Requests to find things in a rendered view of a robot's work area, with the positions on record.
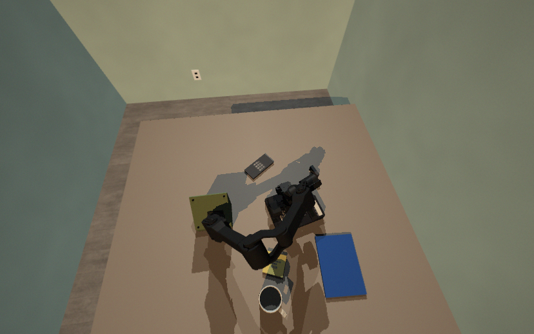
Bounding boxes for yellow sticky note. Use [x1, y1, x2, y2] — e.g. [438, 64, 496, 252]
[262, 254, 286, 277]

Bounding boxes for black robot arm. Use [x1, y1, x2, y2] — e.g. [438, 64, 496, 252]
[201, 173, 322, 270]

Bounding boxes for dark coffee mug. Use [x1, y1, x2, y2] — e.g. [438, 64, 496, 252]
[259, 286, 287, 318]

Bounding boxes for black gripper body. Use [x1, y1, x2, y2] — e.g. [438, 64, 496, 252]
[268, 199, 292, 218]

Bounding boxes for blue flat rectangular panel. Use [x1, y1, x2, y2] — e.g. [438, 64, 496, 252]
[315, 234, 367, 298]

